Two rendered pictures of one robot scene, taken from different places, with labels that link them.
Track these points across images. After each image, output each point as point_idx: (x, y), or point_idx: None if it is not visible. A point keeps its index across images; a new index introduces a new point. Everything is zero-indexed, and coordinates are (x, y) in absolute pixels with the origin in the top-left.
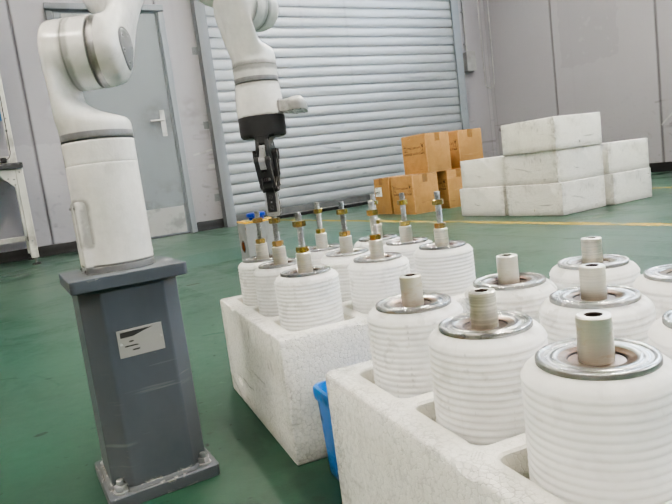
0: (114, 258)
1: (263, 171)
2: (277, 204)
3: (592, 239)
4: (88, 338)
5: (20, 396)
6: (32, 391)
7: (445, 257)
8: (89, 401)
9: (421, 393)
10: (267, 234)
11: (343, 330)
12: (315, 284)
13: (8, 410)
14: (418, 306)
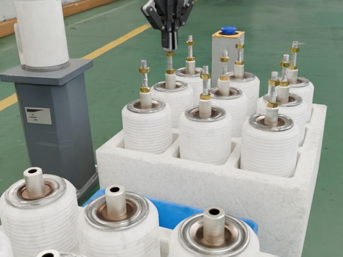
0: (29, 63)
1: (149, 17)
2: (168, 42)
3: (205, 215)
4: (18, 104)
5: (108, 98)
6: (116, 97)
7: (251, 136)
8: (120, 117)
9: None
10: (227, 48)
11: (138, 161)
12: (133, 120)
13: (93, 105)
14: (17, 198)
